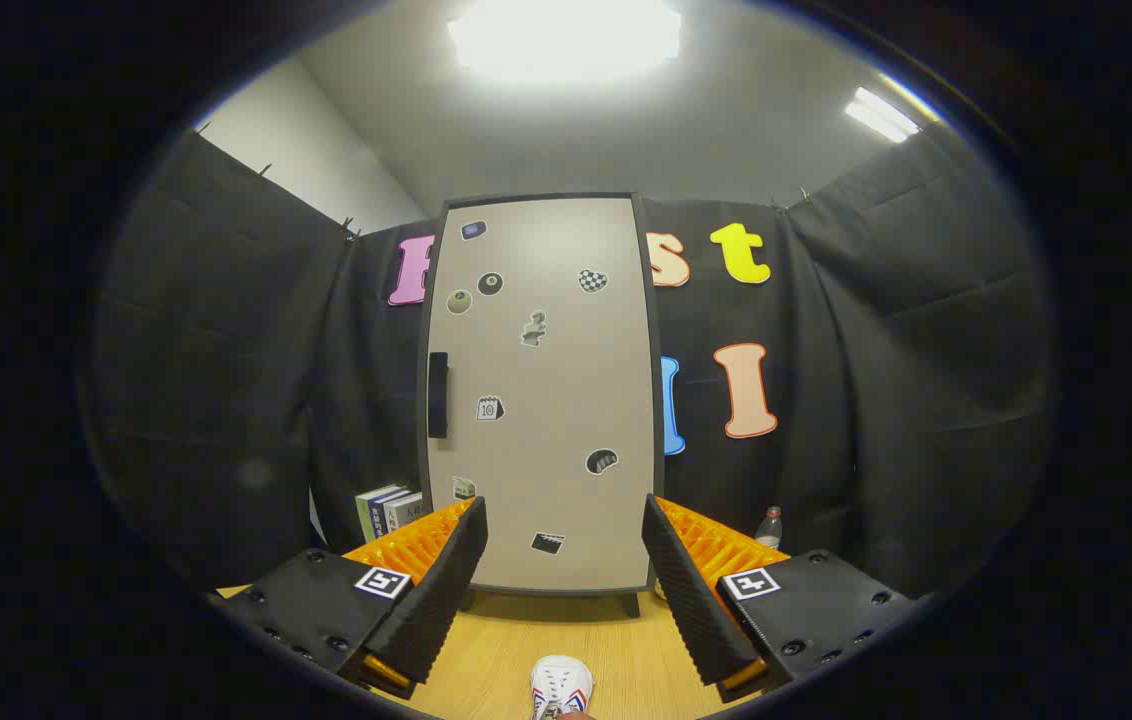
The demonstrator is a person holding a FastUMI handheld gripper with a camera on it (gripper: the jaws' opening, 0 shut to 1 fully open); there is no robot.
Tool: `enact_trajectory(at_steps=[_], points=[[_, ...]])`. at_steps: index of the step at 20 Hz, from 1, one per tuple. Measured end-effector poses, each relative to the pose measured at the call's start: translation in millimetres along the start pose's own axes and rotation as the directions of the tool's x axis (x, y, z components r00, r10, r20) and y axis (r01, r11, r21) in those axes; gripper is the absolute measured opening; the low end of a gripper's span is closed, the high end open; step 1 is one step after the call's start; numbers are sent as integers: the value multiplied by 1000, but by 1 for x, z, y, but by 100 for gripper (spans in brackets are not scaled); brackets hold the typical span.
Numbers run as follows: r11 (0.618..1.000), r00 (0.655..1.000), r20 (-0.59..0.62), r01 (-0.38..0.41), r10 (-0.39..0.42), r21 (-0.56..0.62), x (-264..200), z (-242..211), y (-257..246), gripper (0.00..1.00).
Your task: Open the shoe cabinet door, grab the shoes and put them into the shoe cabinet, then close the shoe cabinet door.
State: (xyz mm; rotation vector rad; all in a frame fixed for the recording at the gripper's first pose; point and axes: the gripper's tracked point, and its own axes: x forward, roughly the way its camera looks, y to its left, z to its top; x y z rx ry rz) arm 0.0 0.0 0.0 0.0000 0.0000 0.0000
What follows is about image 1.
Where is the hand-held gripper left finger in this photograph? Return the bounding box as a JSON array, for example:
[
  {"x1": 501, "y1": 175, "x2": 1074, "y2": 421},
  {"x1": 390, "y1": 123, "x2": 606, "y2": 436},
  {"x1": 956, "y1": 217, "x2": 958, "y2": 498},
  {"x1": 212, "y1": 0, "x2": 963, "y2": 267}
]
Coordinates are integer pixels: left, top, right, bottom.
[{"x1": 216, "y1": 497, "x2": 489, "y2": 701}]

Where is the black cabinet door handle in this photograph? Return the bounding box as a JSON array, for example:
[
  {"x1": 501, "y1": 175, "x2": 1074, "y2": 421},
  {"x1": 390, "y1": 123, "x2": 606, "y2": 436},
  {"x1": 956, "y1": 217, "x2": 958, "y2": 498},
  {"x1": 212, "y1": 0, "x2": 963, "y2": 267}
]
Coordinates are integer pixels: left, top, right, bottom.
[{"x1": 428, "y1": 352, "x2": 450, "y2": 439}]

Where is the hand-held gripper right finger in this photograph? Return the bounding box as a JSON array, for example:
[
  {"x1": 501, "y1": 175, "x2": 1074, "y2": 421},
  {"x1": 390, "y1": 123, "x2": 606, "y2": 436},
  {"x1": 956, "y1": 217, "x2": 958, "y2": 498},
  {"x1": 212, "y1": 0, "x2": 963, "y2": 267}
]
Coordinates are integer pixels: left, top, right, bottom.
[{"x1": 641, "y1": 493, "x2": 917, "y2": 703}]

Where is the beige shoe cabinet door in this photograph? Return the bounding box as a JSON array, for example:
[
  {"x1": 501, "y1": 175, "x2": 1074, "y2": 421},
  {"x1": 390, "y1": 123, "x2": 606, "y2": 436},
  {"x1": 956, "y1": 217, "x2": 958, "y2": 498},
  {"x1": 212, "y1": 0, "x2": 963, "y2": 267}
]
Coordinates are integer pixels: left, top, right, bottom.
[{"x1": 426, "y1": 197, "x2": 657, "y2": 593}]

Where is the black backdrop cloth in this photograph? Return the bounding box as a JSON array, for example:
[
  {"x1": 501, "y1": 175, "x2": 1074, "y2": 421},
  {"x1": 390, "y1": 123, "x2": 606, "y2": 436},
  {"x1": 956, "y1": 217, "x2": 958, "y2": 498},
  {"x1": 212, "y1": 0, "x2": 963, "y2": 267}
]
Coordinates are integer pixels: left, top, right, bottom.
[{"x1": 91, "y1": 130, "x2": 1057, "y2": 601}]

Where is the white canvas shoe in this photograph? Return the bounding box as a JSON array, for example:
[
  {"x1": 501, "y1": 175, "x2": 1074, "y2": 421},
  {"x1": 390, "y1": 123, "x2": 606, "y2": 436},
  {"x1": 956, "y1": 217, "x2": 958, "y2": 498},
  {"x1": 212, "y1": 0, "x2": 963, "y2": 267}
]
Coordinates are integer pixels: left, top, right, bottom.
[{"x1": 530, "y1": 655, "x2": 594, "y2": 720}]

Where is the narrow ceiling light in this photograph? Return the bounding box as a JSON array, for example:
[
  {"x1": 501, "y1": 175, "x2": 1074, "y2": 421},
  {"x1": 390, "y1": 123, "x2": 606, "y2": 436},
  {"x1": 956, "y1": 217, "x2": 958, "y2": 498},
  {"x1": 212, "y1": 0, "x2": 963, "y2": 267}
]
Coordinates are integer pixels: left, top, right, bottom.
[{"x1": 844, "y1": 86, "x2": 922, "y2": 144}]

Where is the dark grey shoe cabinet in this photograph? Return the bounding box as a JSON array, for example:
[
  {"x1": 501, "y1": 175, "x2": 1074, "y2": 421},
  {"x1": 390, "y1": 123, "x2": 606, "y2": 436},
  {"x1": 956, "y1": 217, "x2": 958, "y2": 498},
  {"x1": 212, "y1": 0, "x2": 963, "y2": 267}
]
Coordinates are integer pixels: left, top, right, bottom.
[{"x1": 419, "y1": 192, "x2": 667, "y2": 617}]

